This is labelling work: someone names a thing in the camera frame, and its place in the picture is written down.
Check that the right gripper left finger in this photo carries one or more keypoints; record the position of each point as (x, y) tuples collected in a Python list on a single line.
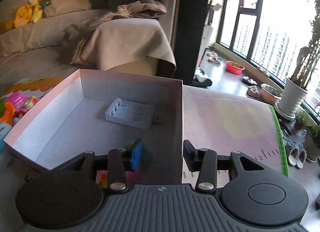
[(120, 161)]

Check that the yellow plush toy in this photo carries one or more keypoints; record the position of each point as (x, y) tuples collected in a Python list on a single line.
[(30, 12)]

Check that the pink toy pile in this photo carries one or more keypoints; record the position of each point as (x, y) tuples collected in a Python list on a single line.
[(15, 106)]

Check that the pink cardboard box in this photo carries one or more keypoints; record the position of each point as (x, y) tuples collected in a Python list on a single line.
[(70, 120)]

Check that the beige sofa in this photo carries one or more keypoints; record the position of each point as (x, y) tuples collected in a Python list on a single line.
[(34, 50)]

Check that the white plant pot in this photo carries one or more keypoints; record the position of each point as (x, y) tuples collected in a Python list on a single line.
[(291, 99)]

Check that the white battery charger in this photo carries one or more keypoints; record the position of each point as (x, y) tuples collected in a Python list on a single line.
[(130, 113)]

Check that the red plastic basin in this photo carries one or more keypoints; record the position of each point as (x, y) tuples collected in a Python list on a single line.
[(234, 67)]

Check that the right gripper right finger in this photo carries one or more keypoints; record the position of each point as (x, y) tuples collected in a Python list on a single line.
[(203, 161)]

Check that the brown crumpled blanket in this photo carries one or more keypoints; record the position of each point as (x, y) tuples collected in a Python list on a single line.
[(129, 33)]

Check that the colourful play mat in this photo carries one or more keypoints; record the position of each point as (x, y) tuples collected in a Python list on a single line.
[(225, 122)]

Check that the pink flower pot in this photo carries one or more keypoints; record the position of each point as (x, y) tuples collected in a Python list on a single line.
[(269, 94)]

